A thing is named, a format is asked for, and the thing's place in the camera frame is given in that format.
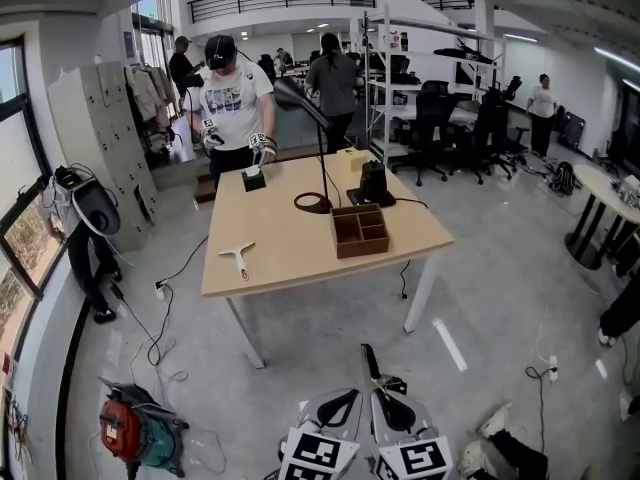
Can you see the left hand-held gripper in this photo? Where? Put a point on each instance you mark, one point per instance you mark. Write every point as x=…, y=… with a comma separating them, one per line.
x=320, y=455

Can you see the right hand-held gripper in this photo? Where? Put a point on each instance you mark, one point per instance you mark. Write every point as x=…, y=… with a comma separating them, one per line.
x=415, y=458

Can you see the brown wooden organizer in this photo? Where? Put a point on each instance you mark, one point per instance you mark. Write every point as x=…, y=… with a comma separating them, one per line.
x=357, y=248

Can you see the person's white shoe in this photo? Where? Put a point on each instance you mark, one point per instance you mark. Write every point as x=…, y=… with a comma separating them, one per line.
x=475, y=460
x=495, y=420

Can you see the person's black trousers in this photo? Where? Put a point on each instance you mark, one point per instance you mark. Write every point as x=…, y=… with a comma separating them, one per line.
x=520, y=455

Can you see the white power strip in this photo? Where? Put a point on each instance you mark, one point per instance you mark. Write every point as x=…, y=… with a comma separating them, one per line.
x=161, y=290
x=553, y=368

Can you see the white and red squeegee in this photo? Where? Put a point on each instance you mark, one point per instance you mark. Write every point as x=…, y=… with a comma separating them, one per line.
x=239, y=254

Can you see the black kettle base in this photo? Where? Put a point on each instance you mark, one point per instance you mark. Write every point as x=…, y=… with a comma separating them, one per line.
x=385, y=201

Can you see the red and green vacuum cleaner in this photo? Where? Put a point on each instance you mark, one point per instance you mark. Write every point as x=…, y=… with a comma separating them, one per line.
x=125, y=428

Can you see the black electric kettle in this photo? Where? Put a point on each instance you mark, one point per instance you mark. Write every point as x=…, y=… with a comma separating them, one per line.
x=372, y=180

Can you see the black tissue box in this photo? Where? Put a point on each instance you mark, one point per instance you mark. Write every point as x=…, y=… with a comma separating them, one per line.
x=255, y=183

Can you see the beige box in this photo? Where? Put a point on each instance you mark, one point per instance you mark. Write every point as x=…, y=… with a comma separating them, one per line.
x=350, y=158

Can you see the black office chair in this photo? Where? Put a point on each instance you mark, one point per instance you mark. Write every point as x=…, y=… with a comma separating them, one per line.
x=492, y=118
x=432, y=113

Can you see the round white table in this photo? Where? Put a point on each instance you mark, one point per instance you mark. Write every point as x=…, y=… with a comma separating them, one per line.
x=605, y=193

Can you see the black desk lamp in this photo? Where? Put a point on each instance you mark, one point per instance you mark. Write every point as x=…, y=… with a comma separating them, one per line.
x=300, y=99

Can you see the grey and black backpack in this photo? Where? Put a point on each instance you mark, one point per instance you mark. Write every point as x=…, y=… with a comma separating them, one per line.
x=97, y=208

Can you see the grey locker cabinet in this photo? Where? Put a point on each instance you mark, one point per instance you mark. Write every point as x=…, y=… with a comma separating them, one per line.
x=115, y=158

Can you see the white shelving rack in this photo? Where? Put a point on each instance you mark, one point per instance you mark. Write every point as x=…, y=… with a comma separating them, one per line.
x=385, y=68

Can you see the black-framed window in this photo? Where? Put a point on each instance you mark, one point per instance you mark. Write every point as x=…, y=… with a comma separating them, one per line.
x=20, y=248

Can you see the clothes rack with coats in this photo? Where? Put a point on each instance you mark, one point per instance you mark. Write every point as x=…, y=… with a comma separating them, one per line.
x=150, y=93

